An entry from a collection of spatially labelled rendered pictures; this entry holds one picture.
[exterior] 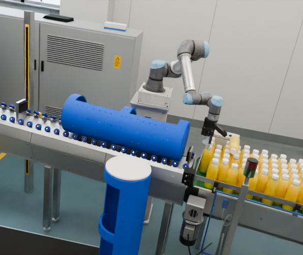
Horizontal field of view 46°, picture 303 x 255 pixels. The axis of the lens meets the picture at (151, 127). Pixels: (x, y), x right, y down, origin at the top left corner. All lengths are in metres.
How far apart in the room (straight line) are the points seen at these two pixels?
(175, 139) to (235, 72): 3.06
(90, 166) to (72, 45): 1.84
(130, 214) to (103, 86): 2.22
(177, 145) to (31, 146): 1.15
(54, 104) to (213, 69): 2.28
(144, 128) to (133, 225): 0.63
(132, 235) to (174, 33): 3.43
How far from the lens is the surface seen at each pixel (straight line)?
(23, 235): 3.00
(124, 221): 2.21
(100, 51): 4.03
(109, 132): 2.43
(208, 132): 2.38
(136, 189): 2.08
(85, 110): 2.49
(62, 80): 4.26
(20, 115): 2.91
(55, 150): 2.70
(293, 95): 5.47
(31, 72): 3.16
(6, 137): 2.92
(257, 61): 5.25
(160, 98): 2.80
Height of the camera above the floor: 2.13
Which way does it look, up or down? 24 degrees down
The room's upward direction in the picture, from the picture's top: 9 degrees clockwise
